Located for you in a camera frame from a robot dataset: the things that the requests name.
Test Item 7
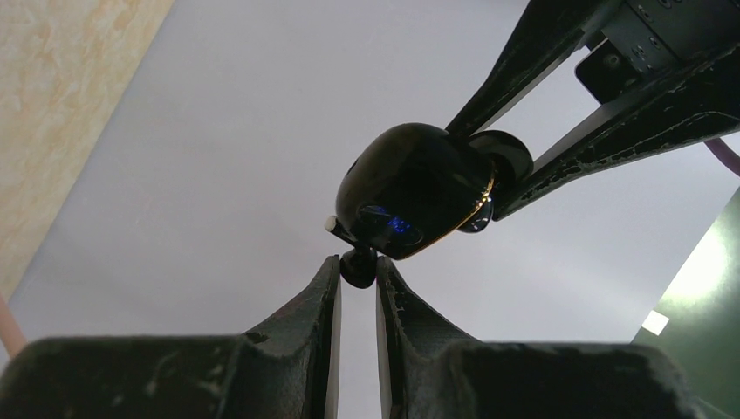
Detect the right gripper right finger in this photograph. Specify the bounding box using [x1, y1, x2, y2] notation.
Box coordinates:
[376, 257, 702, 418]

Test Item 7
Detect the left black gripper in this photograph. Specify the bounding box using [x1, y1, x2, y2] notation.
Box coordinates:
[446, 0, 739, 221]

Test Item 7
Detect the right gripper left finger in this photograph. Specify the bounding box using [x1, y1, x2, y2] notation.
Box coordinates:
[1, 256, 341, 418]

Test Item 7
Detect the black earbud charging case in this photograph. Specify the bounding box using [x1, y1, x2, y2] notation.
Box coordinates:
[335, 123, 533, 260]

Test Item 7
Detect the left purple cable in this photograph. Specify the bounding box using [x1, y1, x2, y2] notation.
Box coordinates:
[703, 137, 740, 177]

